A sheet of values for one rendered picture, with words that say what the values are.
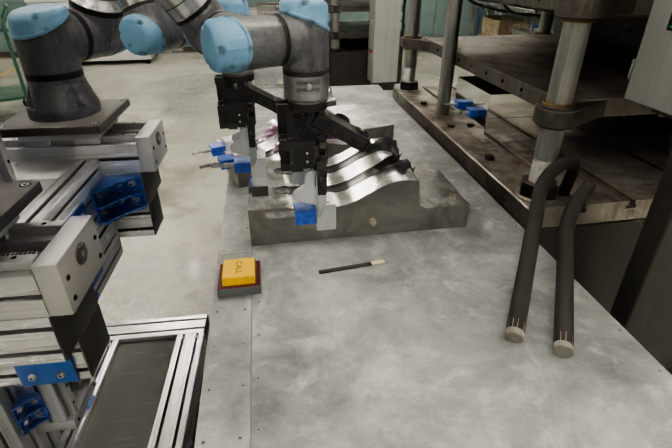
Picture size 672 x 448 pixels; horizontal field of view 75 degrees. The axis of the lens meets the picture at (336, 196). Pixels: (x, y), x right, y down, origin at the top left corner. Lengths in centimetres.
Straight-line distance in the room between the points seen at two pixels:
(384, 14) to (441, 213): 436
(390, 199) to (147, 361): 101
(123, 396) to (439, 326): 105
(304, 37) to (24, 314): 56
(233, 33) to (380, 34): 468
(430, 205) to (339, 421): 54
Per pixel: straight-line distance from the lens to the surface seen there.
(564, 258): 94
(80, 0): 123
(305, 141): 74
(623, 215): 144
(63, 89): 116
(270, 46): 67
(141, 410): 152
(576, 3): 116
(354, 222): 99
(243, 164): 109
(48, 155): 122
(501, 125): 167
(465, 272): 94
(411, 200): 100
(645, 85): 119
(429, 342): 78
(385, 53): 535
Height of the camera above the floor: 135
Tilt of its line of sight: 28 degrees down
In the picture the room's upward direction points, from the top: straight up
